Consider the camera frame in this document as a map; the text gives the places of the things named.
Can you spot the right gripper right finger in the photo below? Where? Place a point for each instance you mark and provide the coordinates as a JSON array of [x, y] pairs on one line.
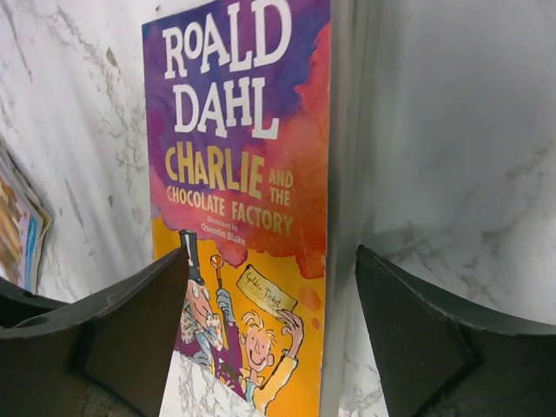
[[439, 354]]

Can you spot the Roald Dahl purple book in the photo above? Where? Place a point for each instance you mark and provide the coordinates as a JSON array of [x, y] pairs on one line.
[[246, 107]]

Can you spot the dog picture book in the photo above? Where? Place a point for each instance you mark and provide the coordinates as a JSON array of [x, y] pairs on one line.
[[24, 223]]

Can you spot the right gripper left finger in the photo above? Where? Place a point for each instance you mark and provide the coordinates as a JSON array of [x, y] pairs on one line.
[[107, 354]]

